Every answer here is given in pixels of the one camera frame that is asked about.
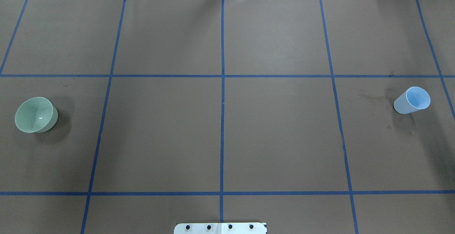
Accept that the light blue plastic cup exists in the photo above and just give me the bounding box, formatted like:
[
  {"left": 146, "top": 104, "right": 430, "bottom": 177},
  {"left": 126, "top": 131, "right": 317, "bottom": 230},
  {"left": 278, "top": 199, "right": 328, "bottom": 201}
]
[{"left": 393, "top": 86, "right": 431, "bottom": 114}]

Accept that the mint green bowl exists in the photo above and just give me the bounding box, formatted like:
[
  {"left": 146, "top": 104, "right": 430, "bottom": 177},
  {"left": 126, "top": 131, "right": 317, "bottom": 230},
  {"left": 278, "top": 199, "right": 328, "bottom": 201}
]
[{"left": 15, "top": 97, "right": 58, "bottom": 133}]

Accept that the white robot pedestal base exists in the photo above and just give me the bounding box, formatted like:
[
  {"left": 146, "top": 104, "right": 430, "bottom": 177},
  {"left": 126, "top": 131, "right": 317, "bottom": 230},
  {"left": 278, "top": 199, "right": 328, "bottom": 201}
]
[{"left": 173, "top": 222, "right": 268, "bottom": 234}]

